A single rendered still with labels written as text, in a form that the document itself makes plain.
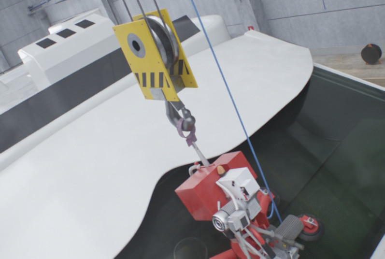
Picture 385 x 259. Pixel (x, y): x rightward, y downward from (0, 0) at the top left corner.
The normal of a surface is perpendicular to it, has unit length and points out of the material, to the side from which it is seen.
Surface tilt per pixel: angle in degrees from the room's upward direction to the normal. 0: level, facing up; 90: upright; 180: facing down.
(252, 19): 90
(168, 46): 90
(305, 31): 90
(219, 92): 20
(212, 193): 70
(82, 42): 61
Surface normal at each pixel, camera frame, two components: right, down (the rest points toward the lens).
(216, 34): 0.71, 0.00
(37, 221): -0.14, -0.76
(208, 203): 0.49, -0.24
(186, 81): -0.67, 0.51
